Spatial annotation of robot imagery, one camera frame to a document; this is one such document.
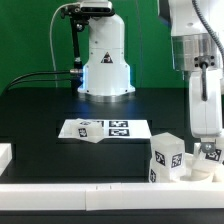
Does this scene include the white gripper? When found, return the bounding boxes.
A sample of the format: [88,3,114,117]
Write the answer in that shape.
[189,70,222,154]

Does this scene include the white round stool seat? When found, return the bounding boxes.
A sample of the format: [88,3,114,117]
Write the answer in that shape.
[147,152,224,184]

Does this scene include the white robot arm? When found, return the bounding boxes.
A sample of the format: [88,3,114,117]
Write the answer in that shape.
[78,0,224,153]

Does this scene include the white marker sheet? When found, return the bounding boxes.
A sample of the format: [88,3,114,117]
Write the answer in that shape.
[58,119,151,139]

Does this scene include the white front fence bar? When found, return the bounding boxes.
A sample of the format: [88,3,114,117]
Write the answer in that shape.
[0,182,224,211]

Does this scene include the white fence bar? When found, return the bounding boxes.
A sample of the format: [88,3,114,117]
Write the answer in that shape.
[0,143,12,176]
[0,182,224,211]

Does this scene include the white left fence bar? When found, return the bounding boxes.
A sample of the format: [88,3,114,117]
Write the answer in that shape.
[0,143,12,176]

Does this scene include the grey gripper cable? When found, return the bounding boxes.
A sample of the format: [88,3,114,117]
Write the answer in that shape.
[191,0,224,102]

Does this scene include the black cable upper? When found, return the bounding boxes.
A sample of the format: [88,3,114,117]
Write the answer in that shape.
[2,69,84,95]

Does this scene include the black cable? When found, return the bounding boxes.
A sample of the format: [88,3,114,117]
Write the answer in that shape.
[2,69,84,95]
[6,77,83,92]

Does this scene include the black camera stand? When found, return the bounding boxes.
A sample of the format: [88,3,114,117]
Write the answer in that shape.
[61,4,90,94]

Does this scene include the grey depth camera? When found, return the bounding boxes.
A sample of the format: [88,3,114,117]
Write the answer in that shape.
[80,0,115,17]

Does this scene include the white cable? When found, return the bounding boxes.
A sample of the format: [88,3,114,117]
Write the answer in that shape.
[49,3,80,89]

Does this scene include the black cable lower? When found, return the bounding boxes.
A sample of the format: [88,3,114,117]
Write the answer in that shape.
[6,77,83,92]

